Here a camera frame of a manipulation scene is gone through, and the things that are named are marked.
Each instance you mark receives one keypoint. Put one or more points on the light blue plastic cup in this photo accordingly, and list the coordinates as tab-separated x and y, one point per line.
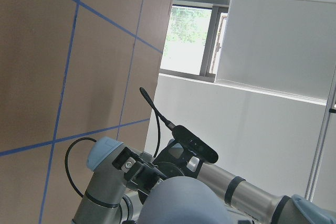
183	200

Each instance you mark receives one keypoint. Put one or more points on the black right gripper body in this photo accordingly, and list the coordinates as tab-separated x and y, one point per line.
172	161

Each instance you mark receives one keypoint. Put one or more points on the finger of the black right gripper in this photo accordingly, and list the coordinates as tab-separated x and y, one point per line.
139	174

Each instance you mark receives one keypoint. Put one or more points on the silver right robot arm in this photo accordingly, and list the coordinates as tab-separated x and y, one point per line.
108	199

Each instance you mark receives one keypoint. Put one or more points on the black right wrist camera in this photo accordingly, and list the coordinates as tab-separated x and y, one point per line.
194	144

